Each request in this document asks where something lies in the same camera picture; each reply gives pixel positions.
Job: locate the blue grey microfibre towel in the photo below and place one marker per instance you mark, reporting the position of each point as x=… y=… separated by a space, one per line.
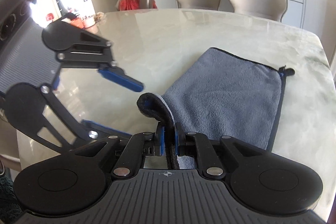
x=220 y=94

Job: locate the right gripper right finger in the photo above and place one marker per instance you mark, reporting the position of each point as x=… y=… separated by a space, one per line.
x=199 y=147

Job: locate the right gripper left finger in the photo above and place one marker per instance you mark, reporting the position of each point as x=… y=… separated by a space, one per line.
x=139 y=146

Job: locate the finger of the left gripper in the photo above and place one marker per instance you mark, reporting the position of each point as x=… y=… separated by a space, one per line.
x=93 y=126
x=118 y=76

